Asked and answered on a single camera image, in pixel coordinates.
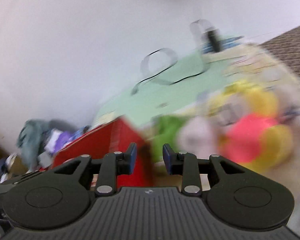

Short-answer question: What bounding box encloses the yellow pink plush bear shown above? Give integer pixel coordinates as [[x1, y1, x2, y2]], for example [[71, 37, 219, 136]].
[[207, 80, 293, 172]]

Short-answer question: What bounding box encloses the red storage box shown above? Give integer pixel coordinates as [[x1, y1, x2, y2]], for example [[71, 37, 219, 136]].
[[52, 117, 154, 187]]

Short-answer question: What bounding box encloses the white plush rabbit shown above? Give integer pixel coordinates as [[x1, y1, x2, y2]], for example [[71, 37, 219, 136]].
[[176, 115, 224, 159]]

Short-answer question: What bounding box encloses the green plush toy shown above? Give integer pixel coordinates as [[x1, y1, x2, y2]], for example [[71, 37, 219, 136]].
[[151, 115, 190, 163]]

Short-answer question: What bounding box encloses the pile of clothes and bags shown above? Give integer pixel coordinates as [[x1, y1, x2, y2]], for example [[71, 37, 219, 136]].
[[0, 119, 90, 183]]

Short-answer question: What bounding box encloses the cartoon bear bed sheet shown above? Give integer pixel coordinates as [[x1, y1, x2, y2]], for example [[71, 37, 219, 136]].
[[93, 44, 278, 140]]

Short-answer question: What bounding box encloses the white power strip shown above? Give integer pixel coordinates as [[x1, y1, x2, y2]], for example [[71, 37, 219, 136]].
[[202, 36, 244, 54]]

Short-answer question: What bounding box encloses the white plush with plaid bow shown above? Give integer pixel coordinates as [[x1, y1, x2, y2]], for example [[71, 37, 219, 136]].
[[264, 42, 300, 193]]

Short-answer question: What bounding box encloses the black power adapter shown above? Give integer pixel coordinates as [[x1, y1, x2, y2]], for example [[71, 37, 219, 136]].
[[206, 28, 222, 53]]

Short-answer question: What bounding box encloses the brown patterned mattress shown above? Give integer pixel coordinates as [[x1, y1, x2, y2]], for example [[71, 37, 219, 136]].
[[262, 26, 300, 78]]

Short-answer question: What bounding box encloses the black charger cable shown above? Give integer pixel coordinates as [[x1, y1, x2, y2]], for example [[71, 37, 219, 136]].
[[131, 18, 216, 95]]

